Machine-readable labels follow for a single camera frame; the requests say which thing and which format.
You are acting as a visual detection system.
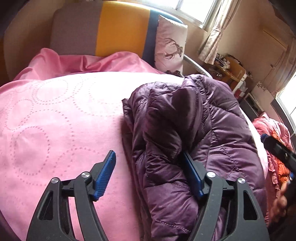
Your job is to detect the grey curved bed rail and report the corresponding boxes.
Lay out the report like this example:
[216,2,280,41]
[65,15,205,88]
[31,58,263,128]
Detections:
[183,56,212,78]

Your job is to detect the cluttered wooden desk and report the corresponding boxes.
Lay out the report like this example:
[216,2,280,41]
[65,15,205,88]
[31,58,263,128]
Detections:
[214,54,247,86]

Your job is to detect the grey yellow blue headboard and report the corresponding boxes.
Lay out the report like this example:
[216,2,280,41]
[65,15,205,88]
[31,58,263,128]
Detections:
[50,1,183,63]

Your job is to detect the purple quilted down jacket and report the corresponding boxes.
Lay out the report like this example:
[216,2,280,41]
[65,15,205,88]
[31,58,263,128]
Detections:
[122,75,265,241]

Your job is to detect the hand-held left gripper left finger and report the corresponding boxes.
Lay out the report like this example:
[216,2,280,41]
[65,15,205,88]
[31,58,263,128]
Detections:
[26,150,116,241]

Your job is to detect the white flower-print board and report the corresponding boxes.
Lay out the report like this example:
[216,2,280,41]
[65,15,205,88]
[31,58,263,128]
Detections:
[251,81,278,102]

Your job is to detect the pink dotted-circle blanket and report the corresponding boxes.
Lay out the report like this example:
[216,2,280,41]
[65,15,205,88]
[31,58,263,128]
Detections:
[0,48,270,241]

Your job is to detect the coral ruffled cloth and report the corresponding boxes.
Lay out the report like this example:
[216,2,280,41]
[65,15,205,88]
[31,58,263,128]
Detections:
[252,117,294,227]

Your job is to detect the white deer-print pillow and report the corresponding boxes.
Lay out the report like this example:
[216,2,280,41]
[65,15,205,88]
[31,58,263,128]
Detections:
[154,15,188,76]

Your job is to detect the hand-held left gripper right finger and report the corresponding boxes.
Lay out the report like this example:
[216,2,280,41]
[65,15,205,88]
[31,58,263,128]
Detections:
[183,152,270,241]

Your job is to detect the narrow side window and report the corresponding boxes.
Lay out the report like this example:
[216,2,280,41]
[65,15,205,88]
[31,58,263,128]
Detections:
[276,72,296,137]

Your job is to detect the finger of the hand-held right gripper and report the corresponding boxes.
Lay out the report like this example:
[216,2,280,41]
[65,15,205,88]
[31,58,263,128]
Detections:
[261,134,296,173]

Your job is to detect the pink patterned curtain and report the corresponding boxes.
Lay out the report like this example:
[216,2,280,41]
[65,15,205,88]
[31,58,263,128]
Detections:
[198,0,232,65]

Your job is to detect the bright sliding window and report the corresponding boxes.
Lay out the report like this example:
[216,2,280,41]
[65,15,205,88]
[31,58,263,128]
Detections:
[176,0,220,29]

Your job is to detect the person's right hand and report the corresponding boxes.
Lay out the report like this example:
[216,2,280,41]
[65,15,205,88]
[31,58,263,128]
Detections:
[269,185,288,224]

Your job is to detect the grey storage box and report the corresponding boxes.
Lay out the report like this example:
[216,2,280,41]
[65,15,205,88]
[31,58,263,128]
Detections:
[239,93,262,121]

